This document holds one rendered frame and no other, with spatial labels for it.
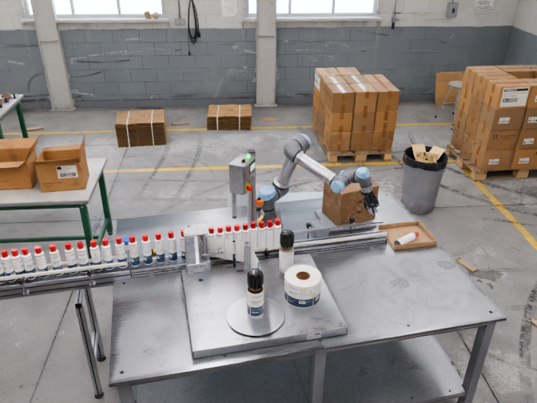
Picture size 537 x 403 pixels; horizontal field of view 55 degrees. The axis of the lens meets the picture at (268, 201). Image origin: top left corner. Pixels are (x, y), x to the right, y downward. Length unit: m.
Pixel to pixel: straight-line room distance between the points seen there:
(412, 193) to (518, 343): 1.91
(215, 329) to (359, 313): 0.79
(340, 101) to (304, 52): 2.27
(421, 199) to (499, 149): 1.33
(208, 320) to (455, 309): 1.37
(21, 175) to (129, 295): 1.79
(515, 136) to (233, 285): 4.29
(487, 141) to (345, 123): 1.61
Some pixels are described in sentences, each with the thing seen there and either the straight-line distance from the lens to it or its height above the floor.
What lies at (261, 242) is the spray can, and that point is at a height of 0.95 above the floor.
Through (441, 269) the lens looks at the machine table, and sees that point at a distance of 3.38.
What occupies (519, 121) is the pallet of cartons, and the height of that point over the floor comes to 0.75.
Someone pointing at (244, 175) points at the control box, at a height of 1.42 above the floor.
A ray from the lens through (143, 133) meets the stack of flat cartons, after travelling 7.05.
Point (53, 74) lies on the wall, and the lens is 8.71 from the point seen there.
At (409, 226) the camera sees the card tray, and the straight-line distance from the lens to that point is 3.74.
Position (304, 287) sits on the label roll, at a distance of 2.76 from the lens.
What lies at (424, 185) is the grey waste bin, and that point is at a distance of 5.42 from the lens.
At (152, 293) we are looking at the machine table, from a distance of 3.08.
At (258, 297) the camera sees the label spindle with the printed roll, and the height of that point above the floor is 1.04.
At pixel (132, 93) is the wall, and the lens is 8.58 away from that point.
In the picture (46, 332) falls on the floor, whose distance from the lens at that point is 4.29.
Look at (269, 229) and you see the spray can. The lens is 3.18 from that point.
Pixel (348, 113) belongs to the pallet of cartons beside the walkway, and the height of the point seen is 0.64.
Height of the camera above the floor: 2.75
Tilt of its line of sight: 30 degrees down
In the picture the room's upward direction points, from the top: 1 degrees clockwise
